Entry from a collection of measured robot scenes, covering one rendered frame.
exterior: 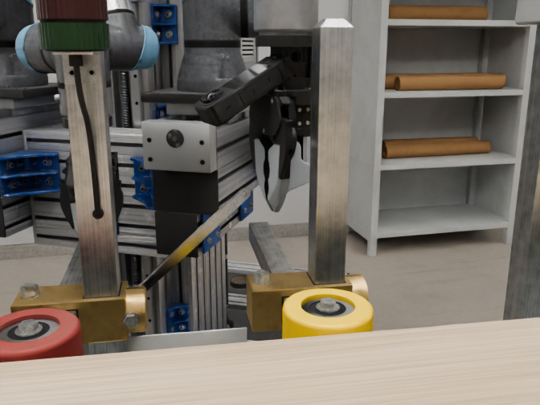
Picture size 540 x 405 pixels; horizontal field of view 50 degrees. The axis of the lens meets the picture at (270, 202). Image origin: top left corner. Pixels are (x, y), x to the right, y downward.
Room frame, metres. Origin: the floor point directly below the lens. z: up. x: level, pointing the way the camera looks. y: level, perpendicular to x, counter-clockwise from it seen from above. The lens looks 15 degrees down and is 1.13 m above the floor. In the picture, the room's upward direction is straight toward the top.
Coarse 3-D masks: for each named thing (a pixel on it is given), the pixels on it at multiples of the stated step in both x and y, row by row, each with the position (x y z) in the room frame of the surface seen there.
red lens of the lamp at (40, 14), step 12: (36, 0) 0.52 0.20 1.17; (48, 0) 0.51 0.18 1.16; (60, 0) 0.51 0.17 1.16; (72, 0) 0.51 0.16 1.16; (84, 0) 0.51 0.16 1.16; (96, 0) 0.52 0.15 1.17; (36, 12) 0.52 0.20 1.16; (48, 12) 0.51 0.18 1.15; (60, 12) 0.51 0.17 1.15; (72, 12) 0.51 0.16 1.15; (84, 12) 0.51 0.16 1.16; (96, 12) 0.52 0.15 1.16
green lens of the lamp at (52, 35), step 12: (48, 24) 0.51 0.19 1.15; (60, 24) 0.51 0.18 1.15; (72, 24) 0.51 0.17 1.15; (84, 24) 0.51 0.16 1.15; (96, 24) 0.52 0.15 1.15; (48, 36) 0.51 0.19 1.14; (60, 36) 0.51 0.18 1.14; (72, 36) 0.51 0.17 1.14; (84, 36) 0.51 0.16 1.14; (96, 36) 0.52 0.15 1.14; (108, 36) 0.54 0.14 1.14; (48, 48) 0.51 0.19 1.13; (60, 48) 0.51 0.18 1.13; (72, 48) 0.51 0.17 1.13; (84, 48) 0.51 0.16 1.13; (96, 48) 0.52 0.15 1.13; (108, 48) 0.54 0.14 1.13
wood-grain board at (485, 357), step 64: (512, 320) 0.45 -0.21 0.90; (0, 384) 0.35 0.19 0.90; (64, 384) 0.35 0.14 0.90; (128, 384) 0.35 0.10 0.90; (192, 384) 0.35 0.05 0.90; (256, 384) 0.35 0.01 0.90; (320, 384) 0.35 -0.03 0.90; (384, 384) 0.35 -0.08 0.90; (448, 384) 0.35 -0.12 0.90; (512, 384) 0.35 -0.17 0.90
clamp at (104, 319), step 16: (48, 288) 0.59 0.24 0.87; (64, 288) 0.59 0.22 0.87; (80, 288) 0.59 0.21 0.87; (128, 288) 0.59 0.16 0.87; (144, 288) 0.59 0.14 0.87; (16, 304) 0.55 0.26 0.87; (32, 304) 0.55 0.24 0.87; (48, 304) 0.55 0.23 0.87; (64, 304) 0.55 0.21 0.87; (80, 304) 0.56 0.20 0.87; (96, 304) 0.56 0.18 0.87; (112, 304) 0.56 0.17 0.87; (128, 304) 0.57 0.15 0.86; (144, 304) 0.57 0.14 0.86; (80, 320) 0.56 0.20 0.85; (96, 320) 0.56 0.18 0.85; (112, 320) 0.56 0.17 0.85; (128, 320) 0.56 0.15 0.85; (144, 320) 0.57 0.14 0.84; (96, 336) 0.56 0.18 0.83; (112, 336) 0.56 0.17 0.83; (128, 336) 0.56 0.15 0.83
